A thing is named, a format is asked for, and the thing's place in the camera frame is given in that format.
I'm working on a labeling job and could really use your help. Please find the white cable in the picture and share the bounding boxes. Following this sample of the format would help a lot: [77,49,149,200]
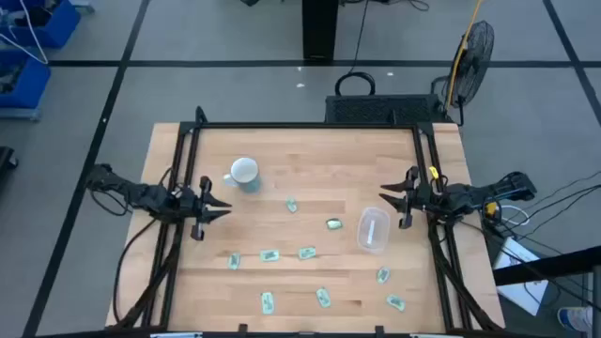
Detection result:
[0,0,50,66]

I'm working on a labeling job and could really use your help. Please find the black arm base cable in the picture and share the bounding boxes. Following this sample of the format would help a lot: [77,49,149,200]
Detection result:
[112,218,159,325]

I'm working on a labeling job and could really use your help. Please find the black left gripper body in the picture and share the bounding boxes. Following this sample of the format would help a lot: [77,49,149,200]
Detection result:
[176,176,212,241]

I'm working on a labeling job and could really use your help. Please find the coiled black cable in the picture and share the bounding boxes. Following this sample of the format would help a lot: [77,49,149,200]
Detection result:
[333,70,378,98]

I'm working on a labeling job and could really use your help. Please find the teal mug white handle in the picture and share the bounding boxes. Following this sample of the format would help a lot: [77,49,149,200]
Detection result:
[222,157,262,194]

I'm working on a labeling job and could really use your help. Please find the black floor cables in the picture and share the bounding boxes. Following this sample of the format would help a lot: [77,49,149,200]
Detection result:
[497,171,601,245]

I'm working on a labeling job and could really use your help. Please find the clear plastic container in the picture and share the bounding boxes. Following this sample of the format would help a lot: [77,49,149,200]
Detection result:
[356,206,392,255]

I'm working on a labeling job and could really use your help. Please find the white cardboard box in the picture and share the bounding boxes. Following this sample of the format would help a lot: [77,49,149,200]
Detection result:
[492,236,551,317]

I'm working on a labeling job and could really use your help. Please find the yellow hanging cable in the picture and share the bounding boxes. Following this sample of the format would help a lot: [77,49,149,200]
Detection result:
[444,0,485,110]

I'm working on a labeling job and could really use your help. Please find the blue storage bin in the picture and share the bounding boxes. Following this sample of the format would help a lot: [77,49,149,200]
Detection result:
[0,49,53,112]
[0,0,83,50]

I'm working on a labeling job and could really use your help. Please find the black metal bar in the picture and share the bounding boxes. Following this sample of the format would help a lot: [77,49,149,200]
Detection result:
[492,245,601,287]

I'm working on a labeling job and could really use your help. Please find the black floor fan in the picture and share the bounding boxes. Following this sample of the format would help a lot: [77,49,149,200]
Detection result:
[431,20,496,127]

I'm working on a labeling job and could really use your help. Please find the black hanging cable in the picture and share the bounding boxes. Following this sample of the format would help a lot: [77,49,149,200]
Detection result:
[350,0,371,75]

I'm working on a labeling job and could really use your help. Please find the black perforated metal box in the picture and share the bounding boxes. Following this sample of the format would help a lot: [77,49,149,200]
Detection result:
[324,93,446,126]

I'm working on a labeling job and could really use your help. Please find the black upright post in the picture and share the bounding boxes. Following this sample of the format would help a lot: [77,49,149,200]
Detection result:
[301,0,340,62]

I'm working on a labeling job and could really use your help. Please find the person's shoe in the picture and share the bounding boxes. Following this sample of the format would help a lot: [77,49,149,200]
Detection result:
[557,305,595,334]

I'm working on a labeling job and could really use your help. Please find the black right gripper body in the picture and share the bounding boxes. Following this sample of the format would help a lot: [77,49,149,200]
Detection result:
[398,164,445,231]

